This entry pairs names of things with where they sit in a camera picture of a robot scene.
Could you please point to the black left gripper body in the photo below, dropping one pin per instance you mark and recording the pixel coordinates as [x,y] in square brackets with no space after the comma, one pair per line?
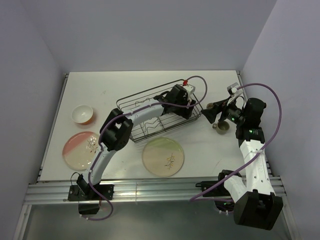
[182,111]

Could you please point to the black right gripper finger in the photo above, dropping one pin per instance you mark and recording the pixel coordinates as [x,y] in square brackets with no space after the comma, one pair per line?
[220,104]
[211,113]

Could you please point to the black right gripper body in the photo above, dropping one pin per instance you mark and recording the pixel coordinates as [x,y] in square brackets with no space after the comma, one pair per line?
[232,113]

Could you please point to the beige small bowl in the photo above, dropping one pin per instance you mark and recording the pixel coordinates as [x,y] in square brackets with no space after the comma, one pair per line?
[209,105]

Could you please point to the grey-green ceramic cup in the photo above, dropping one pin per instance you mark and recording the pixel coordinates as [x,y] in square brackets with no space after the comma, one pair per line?
[221,127]

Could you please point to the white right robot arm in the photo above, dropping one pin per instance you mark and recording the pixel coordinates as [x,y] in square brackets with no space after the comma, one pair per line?
[255,201]

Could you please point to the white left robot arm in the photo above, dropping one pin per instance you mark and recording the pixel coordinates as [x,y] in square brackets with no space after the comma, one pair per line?
[116,130]

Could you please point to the green and cream plate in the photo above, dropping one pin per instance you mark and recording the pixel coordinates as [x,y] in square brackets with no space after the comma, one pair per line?
[163,157]

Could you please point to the orange and white bowl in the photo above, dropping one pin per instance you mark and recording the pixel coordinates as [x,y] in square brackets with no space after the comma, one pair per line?
[82,114]

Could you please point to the pink and cream plate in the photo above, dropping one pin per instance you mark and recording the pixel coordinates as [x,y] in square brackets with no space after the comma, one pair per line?
[79,151]

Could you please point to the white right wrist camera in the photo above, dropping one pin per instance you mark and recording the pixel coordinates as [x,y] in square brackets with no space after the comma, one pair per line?
[234,91]

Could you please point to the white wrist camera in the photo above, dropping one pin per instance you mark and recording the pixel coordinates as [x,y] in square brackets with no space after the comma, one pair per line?
[190,89]
[234,91]

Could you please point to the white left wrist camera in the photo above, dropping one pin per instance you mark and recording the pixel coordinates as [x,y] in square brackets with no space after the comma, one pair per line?
[190,89]

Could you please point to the dark wire dish rack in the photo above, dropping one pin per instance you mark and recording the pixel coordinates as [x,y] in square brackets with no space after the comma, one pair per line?
[160,109]

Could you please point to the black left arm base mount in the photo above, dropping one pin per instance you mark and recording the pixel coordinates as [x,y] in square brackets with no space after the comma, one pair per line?
[89,199]

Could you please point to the aluminium frame rail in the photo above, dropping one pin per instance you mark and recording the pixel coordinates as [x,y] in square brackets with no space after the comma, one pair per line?
[127,190]

